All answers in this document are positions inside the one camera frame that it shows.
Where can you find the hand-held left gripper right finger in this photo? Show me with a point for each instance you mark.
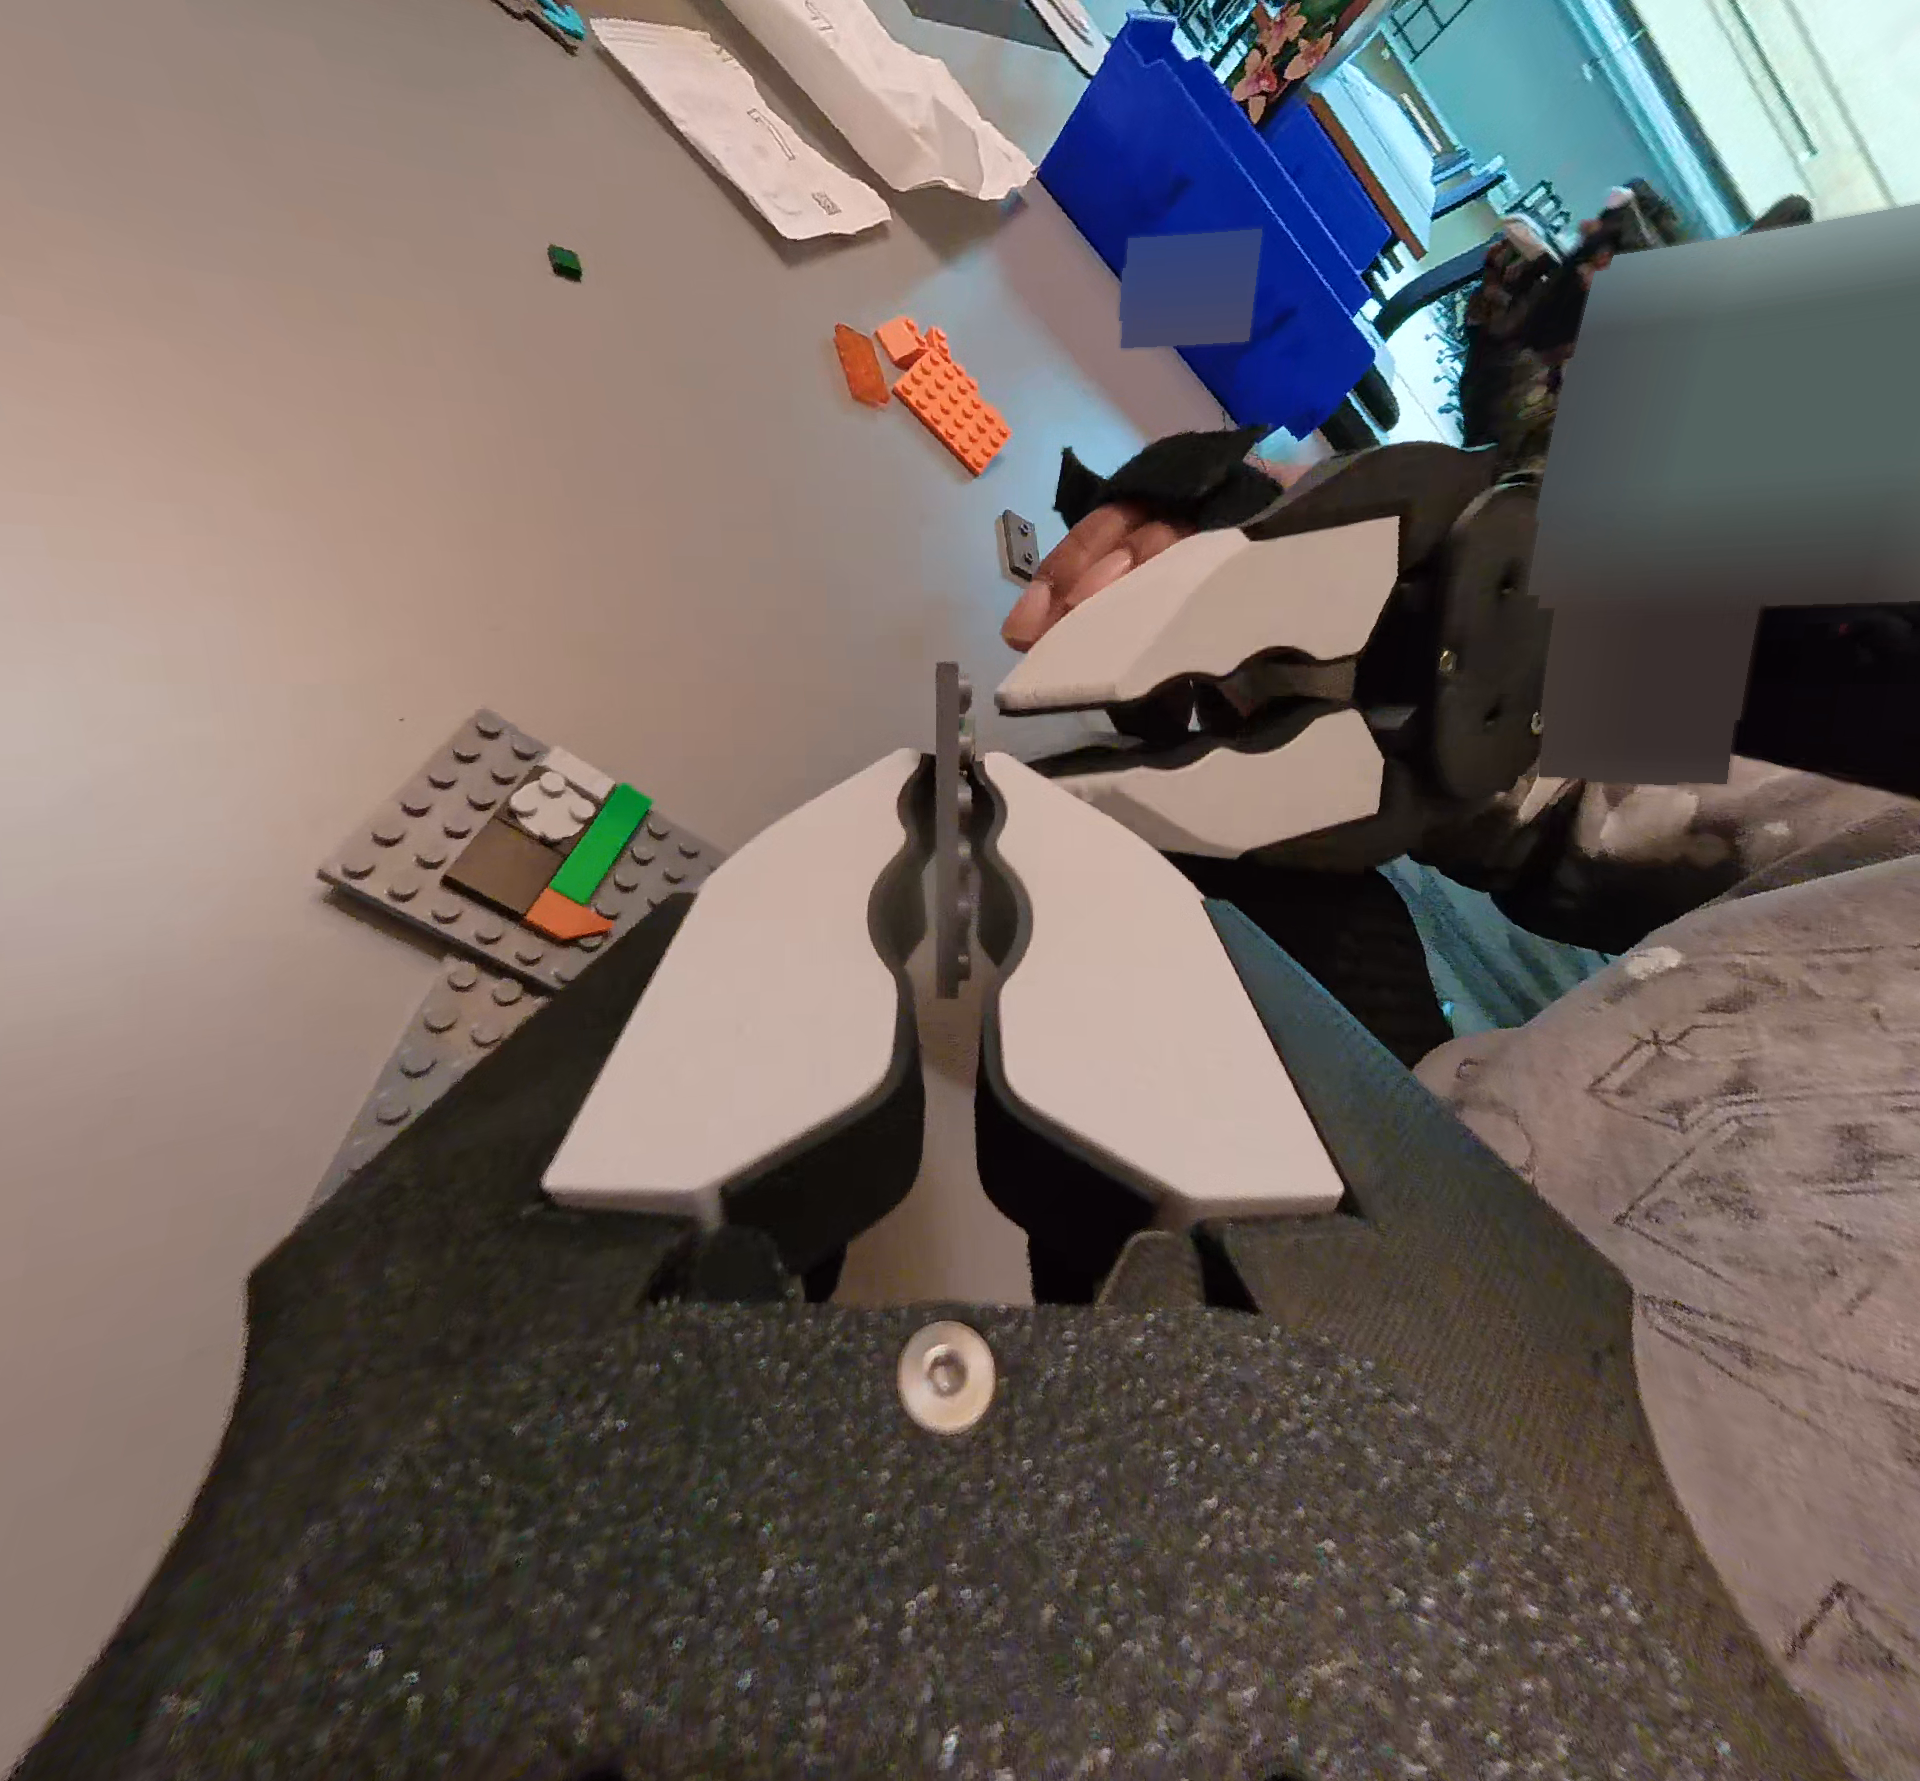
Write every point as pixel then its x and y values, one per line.
pixel 1155 1047

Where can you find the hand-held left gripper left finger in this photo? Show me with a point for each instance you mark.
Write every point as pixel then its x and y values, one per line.
pixel 749 1031

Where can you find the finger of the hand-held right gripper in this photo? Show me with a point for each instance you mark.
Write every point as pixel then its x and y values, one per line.
pixel 1275 791
pixel 1201 611

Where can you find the large dark grey lego plate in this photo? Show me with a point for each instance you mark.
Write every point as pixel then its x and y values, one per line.
pixel 956 836

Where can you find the grey lego baseplate build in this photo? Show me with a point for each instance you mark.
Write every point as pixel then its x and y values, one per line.
pixel 404 836

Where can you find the person's right forearm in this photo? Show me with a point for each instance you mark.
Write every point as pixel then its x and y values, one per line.
pixel 1649 851

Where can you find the small dark grey lego plate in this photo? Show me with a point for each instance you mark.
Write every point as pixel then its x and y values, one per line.
pixel 1018 544

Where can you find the orange lego plate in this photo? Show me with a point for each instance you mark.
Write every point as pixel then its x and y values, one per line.
pixel 952 401

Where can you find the small orange lego slope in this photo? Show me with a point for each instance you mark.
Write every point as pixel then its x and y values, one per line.
pixel 901 341

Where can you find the person's right hand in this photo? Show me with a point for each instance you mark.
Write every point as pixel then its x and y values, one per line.
pixel 1087 572

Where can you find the black office chair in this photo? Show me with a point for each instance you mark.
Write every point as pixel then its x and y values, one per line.
pixel 1432 288

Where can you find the blue plastic storage bin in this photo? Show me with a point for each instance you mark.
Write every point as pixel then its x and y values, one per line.
pixel 1141 146

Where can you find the dark printed booklet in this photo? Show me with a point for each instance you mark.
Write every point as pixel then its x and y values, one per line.
pixel 1306 27

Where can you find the white instruction sheet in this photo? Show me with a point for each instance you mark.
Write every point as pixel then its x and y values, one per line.
pixel 735 123

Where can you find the white crumpled paper bag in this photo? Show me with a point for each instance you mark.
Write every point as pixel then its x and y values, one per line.
pixel 811 27

